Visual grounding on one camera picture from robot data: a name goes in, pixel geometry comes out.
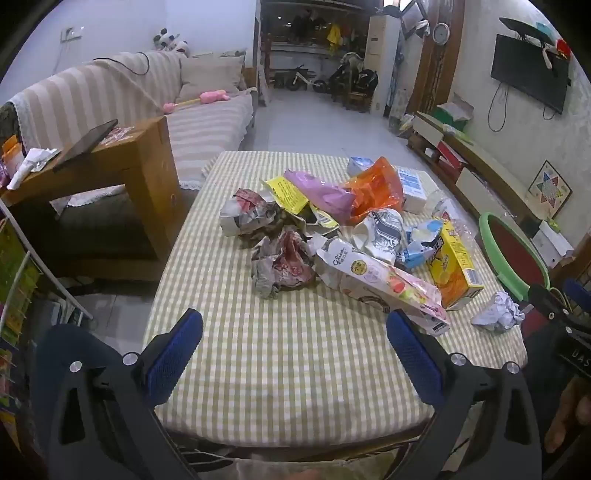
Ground white shelf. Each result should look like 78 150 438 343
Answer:
0 198 95 457

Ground blue white drink carton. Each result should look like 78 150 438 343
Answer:
346 156 376 177

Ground black white floral paper bag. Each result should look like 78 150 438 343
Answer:
352 209 408 267

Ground yellow checkered tablecloth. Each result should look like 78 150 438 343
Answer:
143 150 529 448

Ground green white open box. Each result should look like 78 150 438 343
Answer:
436 92 475 133

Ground yellow snack packet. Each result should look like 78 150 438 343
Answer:
262 175 341 232

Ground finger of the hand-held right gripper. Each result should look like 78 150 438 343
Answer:
562 278 591 315
527 283 574 325

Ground black tablet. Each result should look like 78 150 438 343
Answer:
52 119 119 173

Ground white tissue pack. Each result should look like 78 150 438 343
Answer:
396 167 438 214

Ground white balance bike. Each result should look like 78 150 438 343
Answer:
272 65 327 93

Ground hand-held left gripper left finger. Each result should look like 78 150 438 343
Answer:
34 308 204 480

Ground crumpled white paper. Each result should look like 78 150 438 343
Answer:
471 292 526 334

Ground white cardboard box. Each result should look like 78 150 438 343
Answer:
531 222 576 271

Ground yellow drink box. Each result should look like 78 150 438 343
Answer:
427 220 485 311

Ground pink toy stick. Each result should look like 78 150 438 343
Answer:
163 90 232 114

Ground beige pillow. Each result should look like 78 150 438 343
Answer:
178 58 247 99

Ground person's right hand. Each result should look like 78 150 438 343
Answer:
544 376 591 455

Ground pink white drink carton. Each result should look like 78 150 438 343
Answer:
315 236 452 337

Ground orange plastic bag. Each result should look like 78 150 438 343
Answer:
341 157 406 225

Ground black cable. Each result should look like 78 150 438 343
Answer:
92 52 155 104

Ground red basin with green rim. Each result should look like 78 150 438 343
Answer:
479 211 551 302

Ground black television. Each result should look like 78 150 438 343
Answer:
490 33 571 115

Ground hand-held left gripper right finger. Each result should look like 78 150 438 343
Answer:
385 310 543 480

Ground wooden side table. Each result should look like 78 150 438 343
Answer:
0 115 182 283

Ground wooden television cabinet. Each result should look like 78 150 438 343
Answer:
406 111 578 274

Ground red patterned packet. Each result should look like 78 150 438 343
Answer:
98 127 136 147

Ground orange white packet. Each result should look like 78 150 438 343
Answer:
1 136 25 186

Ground black stroller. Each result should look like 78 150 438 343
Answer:
325 52 380 112

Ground small wooden chair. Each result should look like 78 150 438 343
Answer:
344 90 371 112

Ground clear plastic packaging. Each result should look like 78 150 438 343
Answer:
425 188 474 243

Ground striped beige sofa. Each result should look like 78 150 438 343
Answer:
0 48 258 259

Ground red flat box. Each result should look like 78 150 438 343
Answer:
434 141 468 170

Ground crumpled grey newspaper ball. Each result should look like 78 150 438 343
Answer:
219 188 296 238

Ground television cable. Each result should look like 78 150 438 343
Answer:
488 85 509 133

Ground dark teal flat object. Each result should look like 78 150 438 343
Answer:
499 17 558 48

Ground row of colourful books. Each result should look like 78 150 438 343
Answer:
0 217 42 453

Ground picture frame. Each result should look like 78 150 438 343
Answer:
399 0 431 38

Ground star checkers board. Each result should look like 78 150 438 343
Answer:
526 159 574 220

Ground white standing air conditioner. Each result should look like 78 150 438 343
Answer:
365 16 400 114

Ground pink plastic bag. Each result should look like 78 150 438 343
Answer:
283 169 357 225

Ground red print newspaper ball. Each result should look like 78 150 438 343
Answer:
250 228 319 300

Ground white crumpled plastic bag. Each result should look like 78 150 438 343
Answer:
7 148 62 191

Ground blue white foil wrapper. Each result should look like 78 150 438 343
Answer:
396 219 447 271

